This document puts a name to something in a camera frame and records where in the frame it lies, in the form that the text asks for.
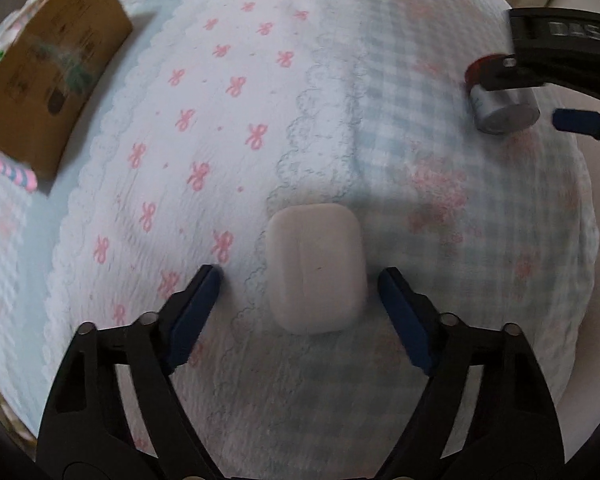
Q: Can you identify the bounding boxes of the open cardboard box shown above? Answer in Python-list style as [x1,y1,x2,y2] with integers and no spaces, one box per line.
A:
[0,0,133,188]

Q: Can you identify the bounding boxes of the red silver cream jar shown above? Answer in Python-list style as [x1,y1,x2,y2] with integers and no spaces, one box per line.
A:
[465,53,541,136]

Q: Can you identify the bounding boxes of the white earbuds case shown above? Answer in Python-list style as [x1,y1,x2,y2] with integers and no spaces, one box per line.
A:
[265,204,367,335]

